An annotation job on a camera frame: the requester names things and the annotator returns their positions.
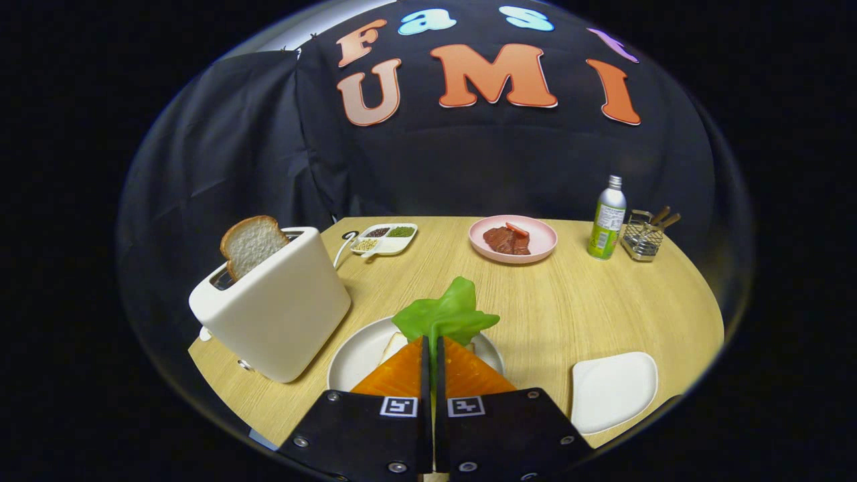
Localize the red meat slices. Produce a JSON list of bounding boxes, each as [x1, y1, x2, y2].
[[483, 222, 532, 256]]

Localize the round white plate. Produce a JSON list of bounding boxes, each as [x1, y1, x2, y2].
[[327, 316, 505, 392]]

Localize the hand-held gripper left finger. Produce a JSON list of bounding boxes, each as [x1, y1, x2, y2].
[[278, 336, 433, 482]]

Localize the brown-crust toast slice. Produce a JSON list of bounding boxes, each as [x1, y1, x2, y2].
[[220, 215, 291, 280]]

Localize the small white square plate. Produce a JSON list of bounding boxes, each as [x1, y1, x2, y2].
[[570, 351, 659, 436]]

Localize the white toaster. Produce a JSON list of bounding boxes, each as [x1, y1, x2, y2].
[[189, 226, 352, 384]]

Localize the white toaster cable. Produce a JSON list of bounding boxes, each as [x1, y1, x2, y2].
[[333, 231, 360, 268]]

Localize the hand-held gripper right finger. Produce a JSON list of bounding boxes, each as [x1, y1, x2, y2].
[[435, 336, 593, 482]]

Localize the white divided condiment dish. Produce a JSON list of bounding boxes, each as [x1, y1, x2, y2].
[[350, 223, 418, 260]]

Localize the metal wire utensil holder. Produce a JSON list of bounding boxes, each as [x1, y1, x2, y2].
[[620, 210, 665, 262]]

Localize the green lettuce leaf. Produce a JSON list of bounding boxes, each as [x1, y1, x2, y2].
[[392, 276, 501, 376]]

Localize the silver bottle with green label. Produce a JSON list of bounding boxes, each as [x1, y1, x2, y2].
[[587, 175, 627, 260]]

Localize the pink plate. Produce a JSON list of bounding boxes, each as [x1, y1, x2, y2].
[[468, 215, 558, 264]]

